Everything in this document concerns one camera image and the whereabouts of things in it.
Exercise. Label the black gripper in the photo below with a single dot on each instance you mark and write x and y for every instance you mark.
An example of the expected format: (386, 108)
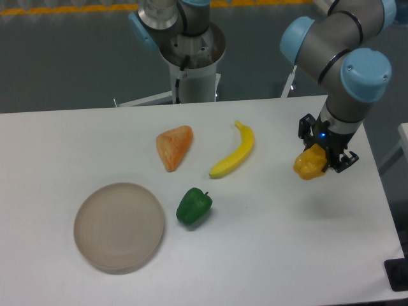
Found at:
(311, 131)

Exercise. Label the yellow bell pepper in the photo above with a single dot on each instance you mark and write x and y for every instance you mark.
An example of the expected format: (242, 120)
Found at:
(311, 163)

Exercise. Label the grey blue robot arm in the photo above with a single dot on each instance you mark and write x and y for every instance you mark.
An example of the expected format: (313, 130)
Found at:
(330, 52)

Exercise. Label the green bell pepper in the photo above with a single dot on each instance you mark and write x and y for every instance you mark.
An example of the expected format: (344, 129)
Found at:
(193, 206)

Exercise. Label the beige round plate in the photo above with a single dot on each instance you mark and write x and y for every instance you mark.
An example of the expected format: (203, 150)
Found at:
(119, 227)

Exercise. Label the yellow banana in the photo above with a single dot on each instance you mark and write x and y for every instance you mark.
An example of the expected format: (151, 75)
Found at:
(231, 162)

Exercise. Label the white furniture edge right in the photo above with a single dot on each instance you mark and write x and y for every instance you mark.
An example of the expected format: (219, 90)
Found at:
(395, 153)

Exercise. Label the black device at table edge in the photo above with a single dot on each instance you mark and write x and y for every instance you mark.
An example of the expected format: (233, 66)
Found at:
(396, 270)

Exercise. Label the orange bread wedge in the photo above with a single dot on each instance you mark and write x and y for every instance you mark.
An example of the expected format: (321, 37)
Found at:
(172, 146)

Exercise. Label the white metal frame bracket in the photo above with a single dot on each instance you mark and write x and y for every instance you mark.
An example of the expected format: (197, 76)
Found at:
(289, 85)

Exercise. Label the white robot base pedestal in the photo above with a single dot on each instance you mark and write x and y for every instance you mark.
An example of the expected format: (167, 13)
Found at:
(192, 63)

